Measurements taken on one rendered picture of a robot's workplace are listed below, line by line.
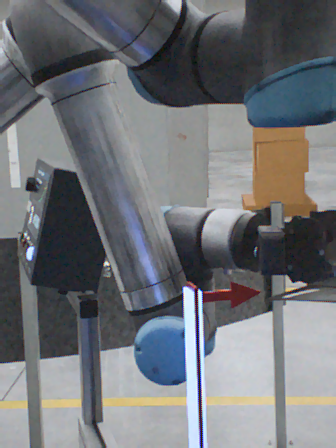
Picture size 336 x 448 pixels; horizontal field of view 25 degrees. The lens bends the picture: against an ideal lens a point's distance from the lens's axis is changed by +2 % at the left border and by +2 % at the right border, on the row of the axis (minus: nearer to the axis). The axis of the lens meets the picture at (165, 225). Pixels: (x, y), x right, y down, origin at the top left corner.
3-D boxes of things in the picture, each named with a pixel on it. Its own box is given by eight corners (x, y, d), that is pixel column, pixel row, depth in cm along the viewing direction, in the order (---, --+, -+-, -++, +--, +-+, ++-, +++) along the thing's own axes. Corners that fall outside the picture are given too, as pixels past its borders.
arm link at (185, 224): (169, 260, 105) (167, 199, 104) (236, 269, 98) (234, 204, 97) (132, 271, 99) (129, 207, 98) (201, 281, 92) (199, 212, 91)
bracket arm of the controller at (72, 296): (99, 317, 117) (98, 298, 116) (79, 319, 116) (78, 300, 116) (76, 284, 140) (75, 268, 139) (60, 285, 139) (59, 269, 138)
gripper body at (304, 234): (365, 215, 88) (271, 209, 96) (330, 218, 81) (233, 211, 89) (361, 281, 89) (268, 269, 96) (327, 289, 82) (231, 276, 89)
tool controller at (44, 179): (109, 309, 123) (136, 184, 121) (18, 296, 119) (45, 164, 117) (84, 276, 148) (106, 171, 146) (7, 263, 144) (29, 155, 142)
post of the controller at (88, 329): (103, 422, 120) (98, 297, 116) (84, 425, 119) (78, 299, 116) (100, 414, 122) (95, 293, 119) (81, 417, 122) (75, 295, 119)
